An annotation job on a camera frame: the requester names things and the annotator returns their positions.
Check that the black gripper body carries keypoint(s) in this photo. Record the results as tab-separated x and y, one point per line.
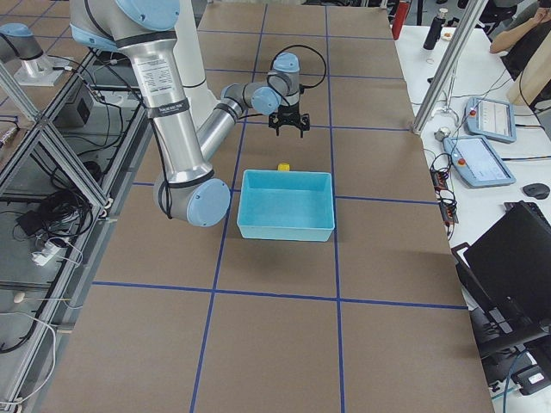
287	116

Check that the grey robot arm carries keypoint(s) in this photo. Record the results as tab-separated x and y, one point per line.
38	69
160	40

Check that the light blue plastic bin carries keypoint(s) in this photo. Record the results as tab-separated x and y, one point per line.
286	205

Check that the red bottle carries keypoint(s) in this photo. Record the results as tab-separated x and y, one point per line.
399	17

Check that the black bottle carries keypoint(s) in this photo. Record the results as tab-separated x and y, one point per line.
435	30

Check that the orange black circuit board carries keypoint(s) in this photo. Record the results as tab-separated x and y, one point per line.
445	197

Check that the lower blue teach pendant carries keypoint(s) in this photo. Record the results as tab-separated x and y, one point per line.
477	163

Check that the blue teach pendant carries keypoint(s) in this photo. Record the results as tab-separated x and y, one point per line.
477	163
491	118

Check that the upper blue teach pendant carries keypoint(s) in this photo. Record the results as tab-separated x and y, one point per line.
491	118

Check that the seated person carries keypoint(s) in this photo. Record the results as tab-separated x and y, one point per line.
522	38

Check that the black computer mouse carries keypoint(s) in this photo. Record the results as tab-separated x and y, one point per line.
537	190

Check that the black laptop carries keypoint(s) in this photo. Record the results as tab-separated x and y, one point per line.
508	270

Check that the aluminium frame post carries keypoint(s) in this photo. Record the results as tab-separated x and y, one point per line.
445	72

